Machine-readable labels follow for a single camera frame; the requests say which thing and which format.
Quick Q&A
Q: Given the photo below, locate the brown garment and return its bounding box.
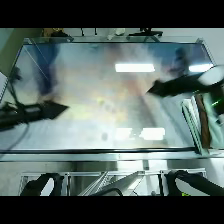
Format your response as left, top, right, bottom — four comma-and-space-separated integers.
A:
194, 93, 212, 150

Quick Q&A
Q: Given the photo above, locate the black cable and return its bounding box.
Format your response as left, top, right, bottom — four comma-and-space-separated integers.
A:
95, 187, 125, 197

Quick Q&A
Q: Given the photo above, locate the pale green T-shirt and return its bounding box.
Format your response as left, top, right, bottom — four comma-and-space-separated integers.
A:
199, 91, 224, 150

